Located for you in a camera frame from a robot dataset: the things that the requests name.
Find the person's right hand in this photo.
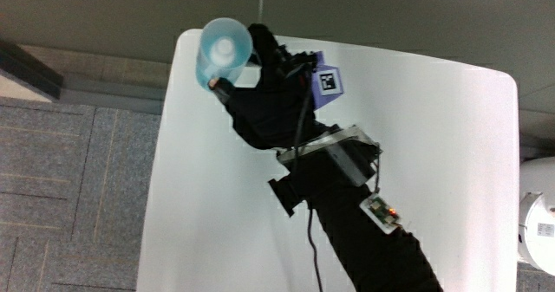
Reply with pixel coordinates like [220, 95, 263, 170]
[207, 23, 345, 152]

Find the light blue plastic cup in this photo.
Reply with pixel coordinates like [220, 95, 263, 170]
[194, 17, 254, 93]

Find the person's right forearm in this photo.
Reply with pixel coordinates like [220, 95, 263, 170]
[267, 152, 445, 292]

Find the grey wrist-mounted sensor box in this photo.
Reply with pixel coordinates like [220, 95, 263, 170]
[276, 124, 383, 188]

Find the small white circuit board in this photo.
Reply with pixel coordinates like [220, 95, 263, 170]
[359, 192, 402, 235]

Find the dark furniture edge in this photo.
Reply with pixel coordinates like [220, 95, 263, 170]
[0, 38, 64, 103]

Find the white round appliance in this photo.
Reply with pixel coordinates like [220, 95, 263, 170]
[517, 156, 555, 276]

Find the thin black cable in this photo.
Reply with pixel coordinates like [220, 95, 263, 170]
[306, 204, 325, 292]

